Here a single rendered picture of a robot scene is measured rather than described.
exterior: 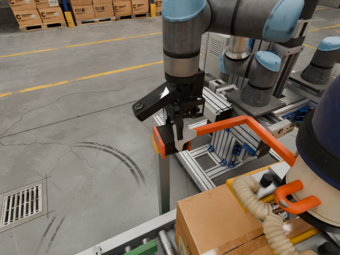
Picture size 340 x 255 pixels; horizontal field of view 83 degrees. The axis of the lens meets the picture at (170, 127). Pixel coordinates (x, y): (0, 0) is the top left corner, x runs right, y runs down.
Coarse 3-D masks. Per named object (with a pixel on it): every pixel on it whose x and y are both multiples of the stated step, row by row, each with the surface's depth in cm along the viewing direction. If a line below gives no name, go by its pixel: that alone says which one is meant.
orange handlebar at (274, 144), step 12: (228, 120) 59; (240, 120) 59; (252, 120) 59; (204, 132) 56; (264, 132) 55; (276, 144) 51; (288, 156) 48; (276, 192) 41; (288, 192) 41; (288, 204) 39; (300, 204) 39; (312, 204) 39
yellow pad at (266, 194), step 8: (264, 168) 60; (256, 176) 57; (264, 176) 54; (272, 176) 57; (264, 184) 55; (272, 184) 55; (280, 184) 55; (232, 192) 55; (256, 192) 53; (264, 192) 53; (272, 192) 53; (264, 200) 52; (272, 200) 53
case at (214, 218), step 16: (208, 192) 71; (224, 192) 71; (192, 208) 67; (208, 208) 67; (224, 208) 67; (240, 208) 67; (176, 224) 80; (192, 224) 63; (208, 224) 63; (224, 224) 63; (240, 224) 63; (256, 224) 63; (288, 224) 63; (304, 224) 63; (176, 240) 90; (192, 240) 60; (208, 240) 59; (224, 240) 59; (240, 240) 59; (256, 240) 59
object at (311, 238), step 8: (304, 232) 46; (312, 232) 46; (320, 232) 46; (296, 240) 45; (304, 240) 44; (312, 240) 44; (320, 240) 44; (328, 240) 44; (272, 248) 44; (296, 248) 43; (304, 248) 43; (312, 248) 43; (320, 248) 42; (328, 248) 41; (336, 248) 41
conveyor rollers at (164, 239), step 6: (174, 228) 101; (162, 234) 97; (144, 240) 95; (150, 240) 97; (162, 240) 96; (168, 240) 96; (132, 246) 95; (162, 246) 94; (168, 246) 93; (168, 252) 92; (174, 252) 92
